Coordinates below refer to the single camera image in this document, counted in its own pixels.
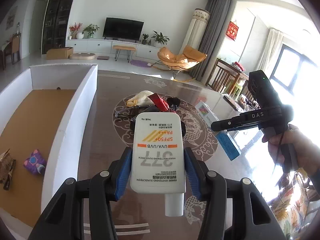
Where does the silver rhinestone bow clip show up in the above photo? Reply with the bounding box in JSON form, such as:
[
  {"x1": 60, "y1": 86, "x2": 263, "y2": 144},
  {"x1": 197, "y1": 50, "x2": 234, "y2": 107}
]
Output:
[{"x1": 0, "y1": 149, "x2": 16, "y2": 191}]

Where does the red foil packet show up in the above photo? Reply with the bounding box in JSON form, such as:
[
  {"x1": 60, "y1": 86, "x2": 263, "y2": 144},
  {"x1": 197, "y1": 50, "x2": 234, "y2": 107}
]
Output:
[{"x1": 148, "y1": 93, "x2": 169, "y2": 112}]

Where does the brown cardboard carton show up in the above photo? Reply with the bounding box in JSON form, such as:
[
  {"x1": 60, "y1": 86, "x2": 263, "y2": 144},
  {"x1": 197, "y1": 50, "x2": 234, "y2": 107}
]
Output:
[{"x1": 46, "y1": 47, "x2": 74, "y2": 60}]

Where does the white cardboard box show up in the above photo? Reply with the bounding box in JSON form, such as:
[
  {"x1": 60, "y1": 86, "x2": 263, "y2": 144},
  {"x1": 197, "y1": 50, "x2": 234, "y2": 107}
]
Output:
[{"x1": 1, "y1": 64, "x2": 98, "y2": 239}]

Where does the white sunscreen bottle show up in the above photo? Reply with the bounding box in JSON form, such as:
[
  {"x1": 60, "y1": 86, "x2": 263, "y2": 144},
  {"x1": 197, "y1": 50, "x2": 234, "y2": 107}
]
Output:
[{"x1": 130, "y1": 112, "x2": 186, "y2": 217}]

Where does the black television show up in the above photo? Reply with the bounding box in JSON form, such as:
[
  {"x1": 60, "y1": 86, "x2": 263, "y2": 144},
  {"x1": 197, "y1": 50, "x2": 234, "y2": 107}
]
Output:
[{"x1": 103, "y1": 17, "x2": 144, "y2": 41}]

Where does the wooden dining chair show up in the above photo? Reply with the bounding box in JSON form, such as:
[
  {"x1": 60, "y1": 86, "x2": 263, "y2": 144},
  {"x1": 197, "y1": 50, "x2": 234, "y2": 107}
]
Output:
[{"x1": 206, "y1": 59, "x2": 248, "y2": 95}]

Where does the long blue white box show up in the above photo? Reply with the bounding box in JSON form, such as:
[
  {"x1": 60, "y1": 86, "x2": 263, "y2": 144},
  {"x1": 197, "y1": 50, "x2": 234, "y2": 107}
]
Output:
[{"x1": 195, "y1": 101, "x2": 241, "y2": 161}]

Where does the orange lounge chair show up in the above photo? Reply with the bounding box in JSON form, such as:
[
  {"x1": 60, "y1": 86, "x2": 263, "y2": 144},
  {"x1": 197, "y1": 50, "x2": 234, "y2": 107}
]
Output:
[{"x1": 148, "y1": 46, "x2": 207, "y2": 83}]

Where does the red flower vase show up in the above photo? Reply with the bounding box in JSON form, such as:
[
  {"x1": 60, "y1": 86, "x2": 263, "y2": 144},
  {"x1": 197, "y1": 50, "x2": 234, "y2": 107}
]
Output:
[{"x1": 69, "y1": 23, "x2": 82, "y2": 40}]

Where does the cream mesh bag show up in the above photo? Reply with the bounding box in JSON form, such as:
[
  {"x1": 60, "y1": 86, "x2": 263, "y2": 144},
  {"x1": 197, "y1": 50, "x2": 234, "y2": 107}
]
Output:
[{"x1": 126, "y1": 90, "x2": 154, "y2": 107}]

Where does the white tv cabinet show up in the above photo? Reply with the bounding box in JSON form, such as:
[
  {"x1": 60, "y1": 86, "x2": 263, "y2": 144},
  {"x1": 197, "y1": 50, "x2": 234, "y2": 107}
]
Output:
[{"x1": 66, "y1": 38, "x2": 159, "y2": 62}]

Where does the black odor removing bar box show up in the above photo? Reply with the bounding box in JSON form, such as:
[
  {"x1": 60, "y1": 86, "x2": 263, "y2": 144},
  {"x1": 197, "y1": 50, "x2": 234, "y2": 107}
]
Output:
[{"x1": 130, "y1": 104, "x2": 187, "y2": 140}]

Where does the purple toy wand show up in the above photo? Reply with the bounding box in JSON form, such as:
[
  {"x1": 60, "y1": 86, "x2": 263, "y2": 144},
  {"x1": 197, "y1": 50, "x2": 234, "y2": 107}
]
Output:
[{"x1": 23, "y1": 149, "x2": 47, "y2": 175}]

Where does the person right hand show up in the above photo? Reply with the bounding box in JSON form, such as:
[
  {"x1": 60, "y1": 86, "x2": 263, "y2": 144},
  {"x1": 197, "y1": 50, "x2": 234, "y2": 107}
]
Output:
[{"x1": 262, "y1": 124, "x2": 319, "y2": 179}]

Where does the potted green plant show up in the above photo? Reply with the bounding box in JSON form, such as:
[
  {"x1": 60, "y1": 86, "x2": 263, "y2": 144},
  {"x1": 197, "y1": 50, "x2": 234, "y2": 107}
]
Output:
[{"x1": 82, "y1": 23, "x2": 100, "y2": 38}]

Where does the small wooden bench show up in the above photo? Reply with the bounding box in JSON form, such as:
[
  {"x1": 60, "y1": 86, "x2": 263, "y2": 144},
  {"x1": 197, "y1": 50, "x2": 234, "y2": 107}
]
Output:
[{"x1": 112, "y1": 44, "x2": 137, "y2": 63}]

